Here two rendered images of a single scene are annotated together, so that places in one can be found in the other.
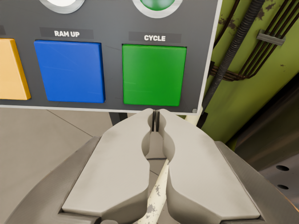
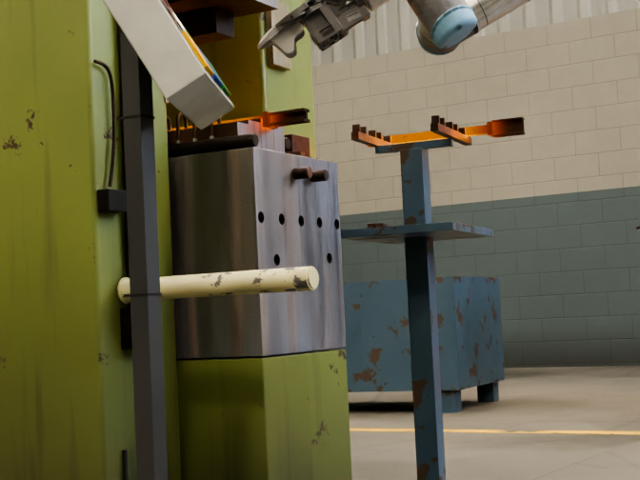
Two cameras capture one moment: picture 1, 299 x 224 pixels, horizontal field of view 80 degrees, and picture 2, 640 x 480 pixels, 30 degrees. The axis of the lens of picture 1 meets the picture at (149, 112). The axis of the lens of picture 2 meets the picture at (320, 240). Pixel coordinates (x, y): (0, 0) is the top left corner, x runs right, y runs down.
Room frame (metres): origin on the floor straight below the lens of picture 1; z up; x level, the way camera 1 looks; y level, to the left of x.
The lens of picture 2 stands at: (-0.23, 2.17, 0.55)
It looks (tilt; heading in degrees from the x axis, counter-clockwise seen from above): 4 degrees up; 275
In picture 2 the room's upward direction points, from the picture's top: 3 degrees counter-clockwise
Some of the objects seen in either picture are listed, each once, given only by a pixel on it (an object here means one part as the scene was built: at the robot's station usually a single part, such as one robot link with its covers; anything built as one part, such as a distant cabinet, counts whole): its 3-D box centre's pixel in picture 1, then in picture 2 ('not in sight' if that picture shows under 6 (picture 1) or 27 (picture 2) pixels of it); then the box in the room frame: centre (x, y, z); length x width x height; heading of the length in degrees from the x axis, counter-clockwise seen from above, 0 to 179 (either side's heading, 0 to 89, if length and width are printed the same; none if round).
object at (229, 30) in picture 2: not in sight; (172, 32); (0.36, -0.57, 1.24); 0.30 x 0.07 x 0.06; 156
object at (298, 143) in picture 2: not in sight; (280, 151); (0.12, -0.63, 0.95); 0.12 x 0.09 x 0.07; 156
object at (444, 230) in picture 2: not in sight; (418, 233); (-0.20, -0.91, 0.75); 0.40 x 0.30 x 0.02; 73
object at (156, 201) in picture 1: (175, 155); (215, 284); (0.19, -0.09, 0.62); 0.44 x 0.05 x 0.05; 156
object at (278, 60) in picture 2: not in sight; (278, 34); (0.13, -0.79, 1.27); 0.09 x 0.02 x 0.17; 66
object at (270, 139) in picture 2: not in sight; (185, 147); (0.33, -0.53, 0.96); 0.42 x 0.20 x 0.09; 156
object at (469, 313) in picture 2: not in sight; (381, 345); (0.08, -4.70, 0.36); 1.21 x 0.81 x 0.72; 159
